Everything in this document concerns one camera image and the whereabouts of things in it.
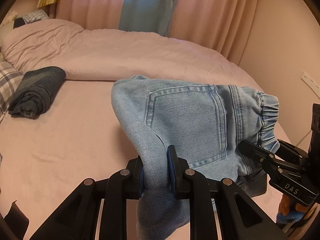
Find light blue denim pants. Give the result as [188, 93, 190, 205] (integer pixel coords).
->
[111, 76, 279, 239]

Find pink bed sheet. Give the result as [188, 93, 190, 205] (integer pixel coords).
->
[0, 78, 293, 240]

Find rolled dark denim garment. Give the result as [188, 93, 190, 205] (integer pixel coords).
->
[8, 66, 66, 119]

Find pink curtain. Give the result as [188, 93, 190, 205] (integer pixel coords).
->
[55, 0, 258, 63]

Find plaid grey white cloth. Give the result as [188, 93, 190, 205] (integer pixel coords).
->
[0, 61, 23, 121]

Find pink folded duvet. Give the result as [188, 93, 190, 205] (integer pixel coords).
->
[1, 19, 258, 88]

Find blue hanging cloth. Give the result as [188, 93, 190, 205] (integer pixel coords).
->
[119, 0, 177, 36]

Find white wall socket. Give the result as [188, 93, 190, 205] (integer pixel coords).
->
[301, 72, 320, 94]

